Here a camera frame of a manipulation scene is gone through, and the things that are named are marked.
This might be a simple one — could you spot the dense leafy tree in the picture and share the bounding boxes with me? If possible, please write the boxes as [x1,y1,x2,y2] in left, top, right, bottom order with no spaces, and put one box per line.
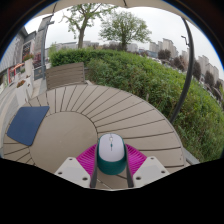
[98,10,153,52]

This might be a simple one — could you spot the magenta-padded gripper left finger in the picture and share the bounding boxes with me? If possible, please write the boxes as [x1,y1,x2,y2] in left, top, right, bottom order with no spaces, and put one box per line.
[54,143,99,189]

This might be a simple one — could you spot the distant apartment buildings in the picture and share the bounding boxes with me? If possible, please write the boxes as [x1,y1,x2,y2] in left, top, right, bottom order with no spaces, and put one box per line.
[53,37,223,91]

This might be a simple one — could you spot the tall grey sign pillar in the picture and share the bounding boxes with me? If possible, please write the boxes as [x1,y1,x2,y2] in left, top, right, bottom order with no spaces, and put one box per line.
[34,13,54,81]

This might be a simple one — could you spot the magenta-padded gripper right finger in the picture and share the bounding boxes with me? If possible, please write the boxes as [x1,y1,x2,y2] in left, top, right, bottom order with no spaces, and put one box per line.
[124,143,170,189]

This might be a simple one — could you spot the dark curved umbrella pole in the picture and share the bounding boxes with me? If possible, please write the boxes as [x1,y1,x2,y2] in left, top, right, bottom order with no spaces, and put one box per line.
[169,16,195,125]

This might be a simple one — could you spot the sparse-leaved tree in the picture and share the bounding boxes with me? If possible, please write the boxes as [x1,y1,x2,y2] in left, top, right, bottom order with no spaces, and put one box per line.
[61,3,116,50]

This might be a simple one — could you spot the grey shopfront building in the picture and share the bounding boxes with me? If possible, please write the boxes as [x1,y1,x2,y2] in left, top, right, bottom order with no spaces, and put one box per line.
[0,26,37,91]

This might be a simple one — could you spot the blue mouse pad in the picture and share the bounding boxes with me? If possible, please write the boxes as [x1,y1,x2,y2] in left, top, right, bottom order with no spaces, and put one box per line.
[6,105,51,147]

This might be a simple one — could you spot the slatted wooden chair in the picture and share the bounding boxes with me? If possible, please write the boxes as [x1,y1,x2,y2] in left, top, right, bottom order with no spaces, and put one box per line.
[44,61,88,91]

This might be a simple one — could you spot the white planter with flowers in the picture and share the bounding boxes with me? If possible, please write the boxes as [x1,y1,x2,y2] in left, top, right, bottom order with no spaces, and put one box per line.
[22,53,35,79]
[14,79,33,108]

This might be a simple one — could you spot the green hedge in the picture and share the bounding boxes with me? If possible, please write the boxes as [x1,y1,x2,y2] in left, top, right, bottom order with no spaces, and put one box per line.
[49,47,224,163]

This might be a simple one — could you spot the white and teal computer mouse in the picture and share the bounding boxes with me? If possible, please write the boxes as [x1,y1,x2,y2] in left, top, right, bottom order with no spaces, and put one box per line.
[96,133,128,176]

